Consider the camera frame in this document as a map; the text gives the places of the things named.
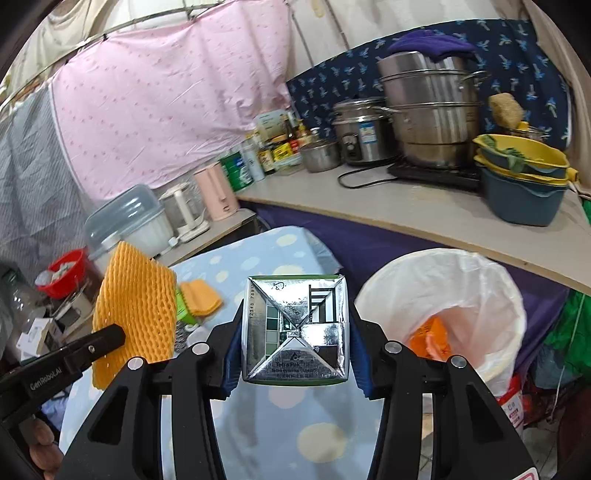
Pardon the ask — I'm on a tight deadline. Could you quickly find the loofah sponge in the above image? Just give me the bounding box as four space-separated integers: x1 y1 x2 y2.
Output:
489 92 525 131

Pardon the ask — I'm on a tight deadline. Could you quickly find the steel rice cooker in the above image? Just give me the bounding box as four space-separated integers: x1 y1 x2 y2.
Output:
331 96 403 167

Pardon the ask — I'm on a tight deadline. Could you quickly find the white trash bag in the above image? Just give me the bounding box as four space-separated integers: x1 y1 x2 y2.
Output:
355 248 528 398

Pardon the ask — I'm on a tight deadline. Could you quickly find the green plastic bag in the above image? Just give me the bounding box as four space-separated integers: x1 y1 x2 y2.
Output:
544 288 591 371

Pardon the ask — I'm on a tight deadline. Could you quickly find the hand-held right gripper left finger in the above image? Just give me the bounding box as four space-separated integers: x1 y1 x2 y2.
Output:
55 299 245 480

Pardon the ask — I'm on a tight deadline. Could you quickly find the red plastic bowl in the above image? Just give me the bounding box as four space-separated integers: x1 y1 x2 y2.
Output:
35 248 90 299

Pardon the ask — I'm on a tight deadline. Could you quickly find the person's left hand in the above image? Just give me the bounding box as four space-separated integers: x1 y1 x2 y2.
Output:
28 416 64 480

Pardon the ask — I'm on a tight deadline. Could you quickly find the purple cloth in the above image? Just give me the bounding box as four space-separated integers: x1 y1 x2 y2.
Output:
251 202 574 371

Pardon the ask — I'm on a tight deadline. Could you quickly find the white glass kettle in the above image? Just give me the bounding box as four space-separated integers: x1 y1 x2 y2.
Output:
160 182 209 243

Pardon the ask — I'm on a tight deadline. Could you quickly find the white cardboard box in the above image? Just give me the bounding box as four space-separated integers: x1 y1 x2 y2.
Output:
17 318 64 361

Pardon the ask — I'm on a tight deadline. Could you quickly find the green tin can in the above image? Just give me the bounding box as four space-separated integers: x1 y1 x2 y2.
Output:
219 151 254 193

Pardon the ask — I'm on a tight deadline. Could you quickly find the light green carton box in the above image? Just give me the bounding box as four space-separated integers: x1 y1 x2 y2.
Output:
256 110 287 140

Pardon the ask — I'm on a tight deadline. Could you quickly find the black induction cooktop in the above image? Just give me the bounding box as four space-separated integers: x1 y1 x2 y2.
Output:
386 161 484 193

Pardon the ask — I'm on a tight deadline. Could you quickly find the silver drink carton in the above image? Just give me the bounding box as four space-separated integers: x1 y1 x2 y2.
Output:
242 274 350 385

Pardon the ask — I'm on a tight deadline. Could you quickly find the orange foam net sleeve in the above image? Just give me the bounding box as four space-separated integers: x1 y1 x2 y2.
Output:
179 279 223 318
92 240 179 391

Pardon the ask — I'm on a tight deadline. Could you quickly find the pink dotted sheet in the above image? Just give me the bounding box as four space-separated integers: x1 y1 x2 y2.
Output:
50 0 302 202

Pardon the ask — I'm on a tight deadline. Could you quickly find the steel stacked steamer pot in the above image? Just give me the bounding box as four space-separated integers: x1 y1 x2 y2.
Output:
377 51 491 170

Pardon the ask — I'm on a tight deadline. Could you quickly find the yellow colander basin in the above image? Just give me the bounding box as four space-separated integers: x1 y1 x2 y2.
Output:
471 133 570 179

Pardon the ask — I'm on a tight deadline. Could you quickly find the small steel pot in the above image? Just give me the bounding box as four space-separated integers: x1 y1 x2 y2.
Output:
300 140 343 174

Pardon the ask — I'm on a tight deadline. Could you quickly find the orange plastic wrapper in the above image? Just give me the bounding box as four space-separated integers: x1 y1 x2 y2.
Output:
405 316 452 366

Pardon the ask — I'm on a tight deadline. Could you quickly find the purple towel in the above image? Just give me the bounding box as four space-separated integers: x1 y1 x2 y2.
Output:
388 28 479 61

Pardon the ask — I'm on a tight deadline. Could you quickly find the dark soy sauce bottle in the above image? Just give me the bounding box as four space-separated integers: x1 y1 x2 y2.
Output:
259 138 278 175

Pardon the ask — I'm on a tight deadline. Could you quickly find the pink electric kettle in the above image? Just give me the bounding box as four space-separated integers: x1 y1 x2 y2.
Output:
193 161 240 222

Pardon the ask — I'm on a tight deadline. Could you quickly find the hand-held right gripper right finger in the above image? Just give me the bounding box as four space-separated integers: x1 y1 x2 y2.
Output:
353 307 532 480

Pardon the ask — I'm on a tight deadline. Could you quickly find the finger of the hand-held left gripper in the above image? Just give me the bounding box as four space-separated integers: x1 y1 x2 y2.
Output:
62 324 127 385

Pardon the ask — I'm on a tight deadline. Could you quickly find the grey striped cloth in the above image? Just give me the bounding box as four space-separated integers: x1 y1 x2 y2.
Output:
0 84 94 288

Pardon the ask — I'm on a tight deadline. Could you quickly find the black power cable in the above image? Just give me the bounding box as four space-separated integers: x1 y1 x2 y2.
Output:
338 163 399 190

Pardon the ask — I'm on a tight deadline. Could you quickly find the blue-grey plastic basin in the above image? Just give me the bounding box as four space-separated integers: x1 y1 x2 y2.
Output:
479 168 569 227

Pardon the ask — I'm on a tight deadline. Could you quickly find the yellow plastic basin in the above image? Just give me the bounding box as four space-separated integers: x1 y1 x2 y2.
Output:
474 154 579 186

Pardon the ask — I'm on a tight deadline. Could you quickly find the blue dotted tablecloth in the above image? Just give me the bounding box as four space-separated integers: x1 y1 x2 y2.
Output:
59 226 343 480

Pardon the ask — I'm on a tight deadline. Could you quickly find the dish box with grey lid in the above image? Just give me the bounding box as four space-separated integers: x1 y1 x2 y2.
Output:
84 183 173 274

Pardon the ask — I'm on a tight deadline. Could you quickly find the pale blue bottle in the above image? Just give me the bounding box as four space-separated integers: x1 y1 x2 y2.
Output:
240 136 267 182

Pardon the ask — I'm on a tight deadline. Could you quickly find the navy printed cloth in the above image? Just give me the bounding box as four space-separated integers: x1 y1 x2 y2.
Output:
285 18 574 154

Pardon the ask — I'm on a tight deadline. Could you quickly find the green rag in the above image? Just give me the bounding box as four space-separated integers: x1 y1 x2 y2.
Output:
489 140 528 169

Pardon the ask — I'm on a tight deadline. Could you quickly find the green packet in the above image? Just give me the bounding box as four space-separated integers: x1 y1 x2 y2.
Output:
175 288 204 325

